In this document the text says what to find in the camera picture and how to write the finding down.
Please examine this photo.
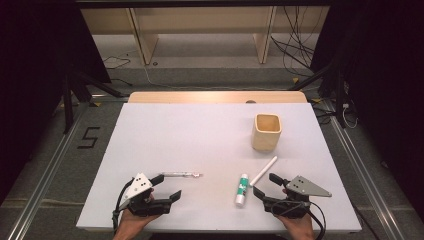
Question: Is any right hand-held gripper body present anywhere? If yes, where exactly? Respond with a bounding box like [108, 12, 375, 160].
[263, 175, 333, 219]

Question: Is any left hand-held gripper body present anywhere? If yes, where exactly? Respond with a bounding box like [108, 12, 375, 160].
[118, 172, 173, 218]

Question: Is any white pen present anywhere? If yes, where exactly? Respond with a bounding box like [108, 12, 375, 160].
[249, 155, 278, 187]

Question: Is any white green glue stick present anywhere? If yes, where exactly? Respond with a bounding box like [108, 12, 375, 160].
[235, 173, 250, 208]

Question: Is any beige square cup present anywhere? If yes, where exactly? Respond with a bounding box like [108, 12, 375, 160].
[251, 113, 283, 153]

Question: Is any person's left hand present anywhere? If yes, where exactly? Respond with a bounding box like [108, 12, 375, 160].
[113, 209, 161, 240]

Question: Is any person's right hand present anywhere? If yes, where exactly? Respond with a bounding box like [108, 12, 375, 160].
[276, 213, 316, 240]

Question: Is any white table board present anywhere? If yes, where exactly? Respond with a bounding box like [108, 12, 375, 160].
[75, 102, 363, 233]

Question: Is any wooden table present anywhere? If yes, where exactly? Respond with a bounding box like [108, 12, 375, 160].
[128, 91, 308, 104]

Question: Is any black metal stand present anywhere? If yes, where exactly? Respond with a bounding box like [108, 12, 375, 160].
[61, 71, 126, 134]
[288, 59, 348, 129]

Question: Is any dark curtain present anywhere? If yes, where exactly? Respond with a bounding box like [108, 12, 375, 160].
[309, 0, 424, 221]
[0, 0, 113, 204]

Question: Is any beige wooden shelf unit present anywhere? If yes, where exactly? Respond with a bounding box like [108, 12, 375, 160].
[79, 6, 331, 66]

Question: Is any left hand-held gripper cable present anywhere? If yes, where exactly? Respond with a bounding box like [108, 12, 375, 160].
[112, 179, 134, 231]

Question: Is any hand-held gripper cable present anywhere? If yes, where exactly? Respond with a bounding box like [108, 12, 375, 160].
[271, 199, 328, 240]
[112, 179, 134, 231]

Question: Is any right hand-held gripper cable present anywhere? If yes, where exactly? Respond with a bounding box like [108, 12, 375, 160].
[271, 199, 328, 240]

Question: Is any aluminium floor rail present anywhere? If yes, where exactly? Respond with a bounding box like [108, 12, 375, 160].
[6, 99, 94, 240]
[324, 99, 406, 240]

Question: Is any white plug with cable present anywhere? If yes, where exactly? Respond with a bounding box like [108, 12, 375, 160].
[341, 103, 358, 129]

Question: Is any black floor cable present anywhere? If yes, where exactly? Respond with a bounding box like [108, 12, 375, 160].
[102, 55, 132, 70]

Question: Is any bundle of black cables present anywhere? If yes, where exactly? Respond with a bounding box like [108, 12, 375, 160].
[270, 6, 321, 78]

